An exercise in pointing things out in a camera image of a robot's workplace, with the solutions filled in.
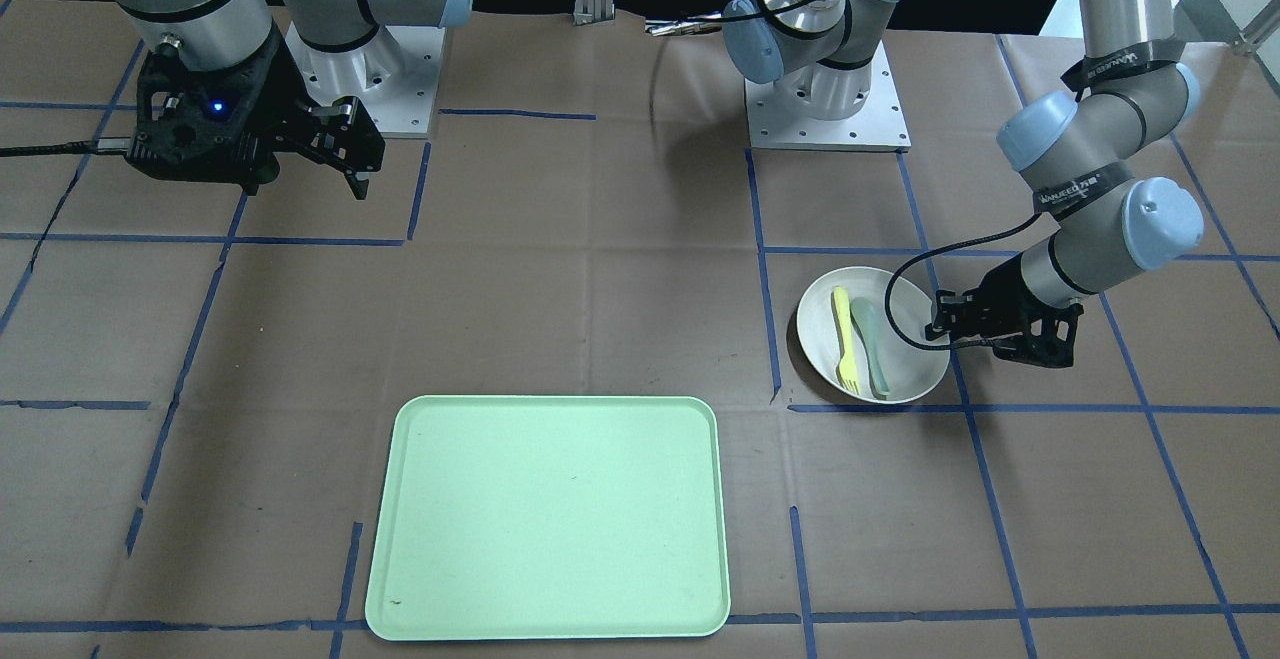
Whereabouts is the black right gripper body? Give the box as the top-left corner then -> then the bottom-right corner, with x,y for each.
124,26 -> 348,191

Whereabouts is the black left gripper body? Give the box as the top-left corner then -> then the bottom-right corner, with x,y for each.
965,261 -> 1084,369

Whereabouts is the white round plate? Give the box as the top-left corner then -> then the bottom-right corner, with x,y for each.
795,266 -> 950,406

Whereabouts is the teal plastic spoon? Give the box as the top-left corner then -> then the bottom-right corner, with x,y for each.
851,296 -> 891,395

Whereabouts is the yellow plastic fork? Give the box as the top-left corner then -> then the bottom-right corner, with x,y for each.
831,287 -> 860,395

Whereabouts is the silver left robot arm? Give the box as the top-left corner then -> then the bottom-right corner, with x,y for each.
714,0 -> 1204,369

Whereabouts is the light green plastic tray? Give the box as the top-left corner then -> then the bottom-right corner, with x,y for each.
364,395 -> 731,642

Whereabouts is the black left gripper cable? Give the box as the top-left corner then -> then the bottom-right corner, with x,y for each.
884,211 -> 1046,352

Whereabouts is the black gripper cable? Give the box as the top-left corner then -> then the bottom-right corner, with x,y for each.
0,139 -> 131,157
884,211 -> 1046,352

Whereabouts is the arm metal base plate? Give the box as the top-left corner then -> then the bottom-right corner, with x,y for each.
744,44 -> 913,154
285,24 -> 448,139

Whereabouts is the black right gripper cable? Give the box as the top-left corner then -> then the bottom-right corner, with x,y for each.
0,139 -> 131,157

